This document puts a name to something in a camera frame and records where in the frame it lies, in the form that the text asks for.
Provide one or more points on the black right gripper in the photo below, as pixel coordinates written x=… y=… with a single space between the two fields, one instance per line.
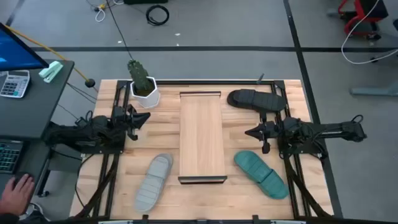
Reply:
x=273 y=130

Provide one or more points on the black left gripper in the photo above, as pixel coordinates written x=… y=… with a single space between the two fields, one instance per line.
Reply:
x=122 y=119

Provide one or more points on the black slipper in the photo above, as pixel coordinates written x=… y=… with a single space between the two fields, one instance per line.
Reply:
x=258 y=100

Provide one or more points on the teal slipper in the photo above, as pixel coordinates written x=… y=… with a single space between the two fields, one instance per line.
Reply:
x=261 y=174

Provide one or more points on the grey slipper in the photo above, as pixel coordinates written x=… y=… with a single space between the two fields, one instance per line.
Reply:
x=152 y=186

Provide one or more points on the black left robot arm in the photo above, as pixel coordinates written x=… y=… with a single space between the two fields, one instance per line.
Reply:
x=93 y=130

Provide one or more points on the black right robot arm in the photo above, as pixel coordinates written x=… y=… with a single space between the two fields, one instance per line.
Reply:
x=329 y=127

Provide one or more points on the wooden shelf board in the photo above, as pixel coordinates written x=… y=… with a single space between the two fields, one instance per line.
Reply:
x=202 y=133

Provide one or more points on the white hexagonal plant pot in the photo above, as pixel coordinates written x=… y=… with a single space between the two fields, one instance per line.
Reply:
x=149 y=101

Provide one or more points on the green cactus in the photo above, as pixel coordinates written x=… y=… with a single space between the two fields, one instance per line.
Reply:
x=138 y=76

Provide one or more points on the mint green stapler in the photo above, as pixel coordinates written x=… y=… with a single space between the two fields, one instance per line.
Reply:
x=51 y=71

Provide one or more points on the black desk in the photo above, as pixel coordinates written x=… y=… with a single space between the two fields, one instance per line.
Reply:
x=31 y=115

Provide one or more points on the black box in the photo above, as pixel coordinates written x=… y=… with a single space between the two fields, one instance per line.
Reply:
x=146 y=1

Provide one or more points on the grey table foot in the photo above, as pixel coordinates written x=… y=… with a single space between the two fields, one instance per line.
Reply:
x=373 y=91

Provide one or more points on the grey calculator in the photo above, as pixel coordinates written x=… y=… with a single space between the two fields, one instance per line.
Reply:
x=14 y=84

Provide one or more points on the backlit keyboard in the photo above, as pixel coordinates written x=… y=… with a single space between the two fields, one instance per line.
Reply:
x=9 y=157

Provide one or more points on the computer monitor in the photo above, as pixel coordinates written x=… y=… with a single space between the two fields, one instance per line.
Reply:
x=15 y=53

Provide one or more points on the person's hand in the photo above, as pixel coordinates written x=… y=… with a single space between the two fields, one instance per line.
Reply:
x=15 y=196

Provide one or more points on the black aluminium table frame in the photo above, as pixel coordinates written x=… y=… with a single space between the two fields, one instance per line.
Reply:
x=168 y=82

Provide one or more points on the red frame black chair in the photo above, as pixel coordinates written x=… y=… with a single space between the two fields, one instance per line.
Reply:
x=360 y=12

